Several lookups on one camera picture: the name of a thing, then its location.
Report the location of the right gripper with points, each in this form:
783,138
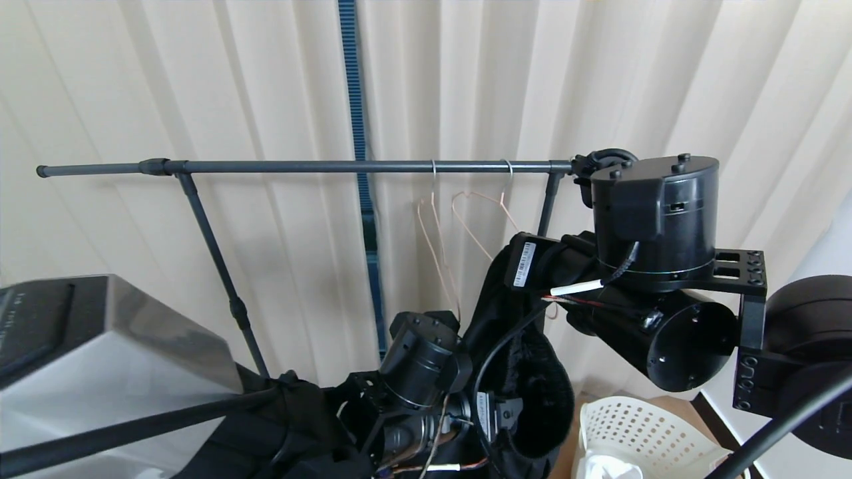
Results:
559,263

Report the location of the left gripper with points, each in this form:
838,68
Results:
496,419

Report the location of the black shorts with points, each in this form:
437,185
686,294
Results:
556,399

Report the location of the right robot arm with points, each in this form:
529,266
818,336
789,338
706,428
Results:
665,213

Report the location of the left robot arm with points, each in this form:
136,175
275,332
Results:
100,346

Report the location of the pink clothes hanger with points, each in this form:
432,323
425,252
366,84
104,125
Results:
470,233
436,246

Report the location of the white laundry basket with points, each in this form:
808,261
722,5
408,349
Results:
639,426

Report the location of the black clothes rack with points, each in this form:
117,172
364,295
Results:
299,166

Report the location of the white garment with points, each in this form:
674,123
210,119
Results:
609,466

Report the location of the beige curtain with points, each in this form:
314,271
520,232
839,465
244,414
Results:
732,80
166,80

